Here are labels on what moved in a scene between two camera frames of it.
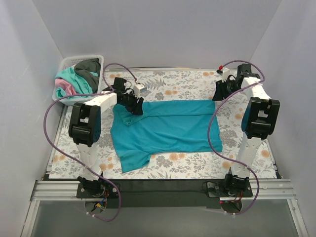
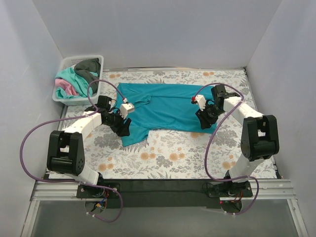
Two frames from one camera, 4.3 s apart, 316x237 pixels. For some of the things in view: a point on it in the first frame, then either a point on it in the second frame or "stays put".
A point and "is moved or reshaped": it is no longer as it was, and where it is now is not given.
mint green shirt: x=81 y=85 stays put
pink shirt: x=69 y=89 stays put
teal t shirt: x=187 y=126 is moved or reshaped
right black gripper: x=222 y=87 to x=204 y=117
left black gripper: x=135 y=104 to x=121 y=124
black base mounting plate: x=172 y=193 stays put
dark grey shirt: x=84 y=67 stays put
